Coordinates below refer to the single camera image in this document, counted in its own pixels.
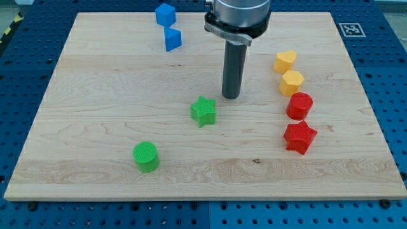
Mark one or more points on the red star block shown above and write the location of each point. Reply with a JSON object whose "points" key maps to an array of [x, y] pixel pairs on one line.
{"points": [[299, 137]]}

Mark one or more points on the yellow heart block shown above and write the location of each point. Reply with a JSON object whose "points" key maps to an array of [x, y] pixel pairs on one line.
{"points": [[284, 61]]}

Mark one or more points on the green cylinder block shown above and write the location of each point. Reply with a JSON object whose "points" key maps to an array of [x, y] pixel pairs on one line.
{"points": [[145, 155]]}

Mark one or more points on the green star block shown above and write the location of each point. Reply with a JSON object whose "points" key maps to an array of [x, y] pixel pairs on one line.
{"points": [[203, 111]]}

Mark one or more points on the white fiducial marker tag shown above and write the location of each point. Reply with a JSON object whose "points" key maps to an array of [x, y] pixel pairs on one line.
{"points": [[352, 30]]}

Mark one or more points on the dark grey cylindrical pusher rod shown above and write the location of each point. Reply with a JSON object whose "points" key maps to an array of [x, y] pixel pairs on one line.
{"points": [[234, 60]]}

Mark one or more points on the yellow hexagon block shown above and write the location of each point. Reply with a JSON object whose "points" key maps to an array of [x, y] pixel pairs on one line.
{"points": [[291, 82]]}

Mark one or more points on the blue cube block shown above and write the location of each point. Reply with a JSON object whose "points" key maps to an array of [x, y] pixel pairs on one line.
{"points": [[165, 15]]}

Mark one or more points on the light wooden board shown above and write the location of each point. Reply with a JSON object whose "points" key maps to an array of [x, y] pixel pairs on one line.
{"points": [[115, 86]]}

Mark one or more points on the blue triangular block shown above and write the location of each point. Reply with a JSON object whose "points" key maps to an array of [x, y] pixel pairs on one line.
{"points": [[173, 38]]}

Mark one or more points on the red cylinder block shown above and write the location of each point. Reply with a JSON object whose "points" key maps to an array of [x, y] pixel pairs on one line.
{"points": [[299, 106]]}

